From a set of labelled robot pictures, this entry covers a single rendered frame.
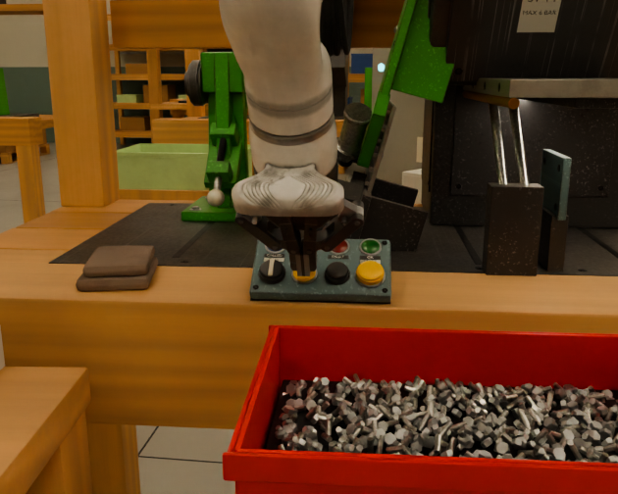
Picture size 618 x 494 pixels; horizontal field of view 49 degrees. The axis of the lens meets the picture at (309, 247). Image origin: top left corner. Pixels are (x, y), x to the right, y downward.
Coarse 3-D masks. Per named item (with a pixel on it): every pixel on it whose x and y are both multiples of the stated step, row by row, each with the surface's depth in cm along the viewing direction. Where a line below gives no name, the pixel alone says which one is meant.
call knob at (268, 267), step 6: (264, 264) 72; (270, 264) 72; (276, 264) 72; (282, 264) 72; (264, 270) 72; (270, 270) 71; (276, 270) 71; (282, 270) 72; (264, 276) 71; (270, 276) 71; (276, 276) 71
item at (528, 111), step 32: (448, 96) 103; (448, 128) 104; (480, 128) 103; (544, 128) 103; (576, 128) 102; (608, 128) 102; (448, 160) 105; (480, 160) 105; (512, 160) 104; (576, 160) 103; (608, 160) 103; (448, 192) 106; (480, 192) 106; (576, 192) 105; (608, 192) 104; (448, 224) 108; (480, 224) 107; (576, 224) 106; (608, 224) 106
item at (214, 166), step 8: (232, 120) 113; (216, 128) 111; (224, 128) 111; (232, 128) 111; (216, 136) 111; (224, 136) 111; (232, 136) 111; (240, 136) 114; (224, 144) 111; (232, 144) 113; (240, 144) 113; (208, 152) 113; (216, 152) 113; (224, 152) 110; (232, 152) 113; (240, 152) 113; (208, 160) 112; (216, 160) 112; (224, 160) 112; (232, 160) 112; (240, 160) 113; (208, 168) 108; (216, 168) 108; (224, 168) 108; (232, 168) 111; (208, 176) 109; (224, 176) 108; (232, 176) 110; (208, 184) 110; (224, 184) 110; (232, 184) 110
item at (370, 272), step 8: (360, 264) 72; (368, 264) 71; (376, 264) 71; (360, 272) 71; (368, 272) 71; (376, 272) 71; (384, 272) 71; (360, 280) 71; (368, 280) 70; (376, 280) 70
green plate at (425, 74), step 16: (416, 0) 84; (400, 16) 93; (416, 16) 86; (400, 32) 85; (416, 32) 86; (400, 48) 86; (416, 48) 87; (432, 48) 86; (400, 64) 87; (416, 64) 87; (432, 64) 87; (448, 64) 87; (384, 80) 87; (400, 80) 88; (416, 80) 88; (432, 80) 87; (448, 80) 87; (432, 96) 88
